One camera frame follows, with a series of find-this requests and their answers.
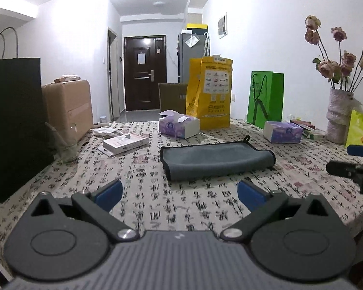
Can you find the white flat box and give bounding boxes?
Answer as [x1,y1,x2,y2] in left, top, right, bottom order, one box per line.
[98,133,149,157]

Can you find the open purple tissue box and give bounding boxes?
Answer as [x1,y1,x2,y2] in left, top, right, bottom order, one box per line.
[158,109,200,139]

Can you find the yellow paper bag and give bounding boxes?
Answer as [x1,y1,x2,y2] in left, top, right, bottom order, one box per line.
[185,56,233,130]

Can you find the yellow box on refrigerator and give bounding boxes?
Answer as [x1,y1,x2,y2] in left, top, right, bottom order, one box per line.
[185,23,208,34]

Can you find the dark brown door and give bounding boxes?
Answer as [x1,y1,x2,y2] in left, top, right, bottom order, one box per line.
[124,35,167,111]

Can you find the beige suitcase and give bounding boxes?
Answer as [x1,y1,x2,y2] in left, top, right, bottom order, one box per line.
[42,80,93,147]

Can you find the black paper bag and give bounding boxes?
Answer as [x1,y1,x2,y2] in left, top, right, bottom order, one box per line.
[0,27,54,204]

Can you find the closed purple tissue box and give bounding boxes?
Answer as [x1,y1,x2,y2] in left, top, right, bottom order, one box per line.
[263,121,303,143]

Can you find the brown cardboard box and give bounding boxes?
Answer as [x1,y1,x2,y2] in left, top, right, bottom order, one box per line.
[159,83,187,114]

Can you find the lime green bag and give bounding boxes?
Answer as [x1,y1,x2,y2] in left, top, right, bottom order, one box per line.
[345,109,363,147]

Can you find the crumpled plastic wrapper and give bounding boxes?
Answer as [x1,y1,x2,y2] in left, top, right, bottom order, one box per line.
[92,127,124,138]

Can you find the purple and grey towel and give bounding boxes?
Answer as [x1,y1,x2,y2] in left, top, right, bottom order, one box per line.
[160,136,276,181]

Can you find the dried pink roses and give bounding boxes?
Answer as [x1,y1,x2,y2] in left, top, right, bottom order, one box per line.
[304,15,363,93]

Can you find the wall picture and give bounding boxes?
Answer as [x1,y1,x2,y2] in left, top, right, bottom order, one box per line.
[218,15,227,38]

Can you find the green paper bag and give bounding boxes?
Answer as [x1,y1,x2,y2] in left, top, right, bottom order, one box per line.
[246,71,284,129]

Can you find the white textured vase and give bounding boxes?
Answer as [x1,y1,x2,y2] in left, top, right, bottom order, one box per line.
[325,88,354,145]

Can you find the grey refrigerator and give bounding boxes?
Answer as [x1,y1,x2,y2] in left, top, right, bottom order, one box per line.
[178,28,208,83]

